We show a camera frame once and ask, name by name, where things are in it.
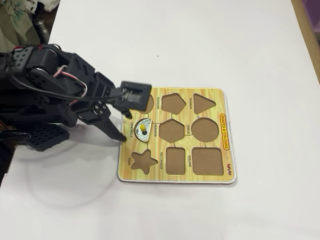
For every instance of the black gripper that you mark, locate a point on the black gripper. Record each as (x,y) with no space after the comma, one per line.
(99,109)

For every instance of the black semicircle piece yellow pin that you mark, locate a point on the black semicircle piece yellow pin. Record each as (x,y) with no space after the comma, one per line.
(145,135)

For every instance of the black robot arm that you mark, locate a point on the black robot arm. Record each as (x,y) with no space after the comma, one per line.
(27,80)

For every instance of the yellow wooden shape puzzle board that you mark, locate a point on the yellow wooden shape puzzle board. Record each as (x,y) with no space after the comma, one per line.
(155,172)

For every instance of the black table clamp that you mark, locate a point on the black table clamp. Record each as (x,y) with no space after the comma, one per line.
(15,137)

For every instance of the grey metal knob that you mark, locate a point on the grey metal knob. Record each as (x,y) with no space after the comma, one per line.
(42,28)

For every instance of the white plastic bag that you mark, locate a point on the white plastic bag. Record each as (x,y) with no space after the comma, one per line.
(51,3)

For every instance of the floral beige cloth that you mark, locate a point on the floral beige cloth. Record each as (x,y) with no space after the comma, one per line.
(15,27)

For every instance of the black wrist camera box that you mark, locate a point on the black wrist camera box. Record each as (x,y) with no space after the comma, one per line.
(136,96)

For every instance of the black grid base plate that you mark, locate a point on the black grid base plate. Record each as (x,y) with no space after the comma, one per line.
(47,137)

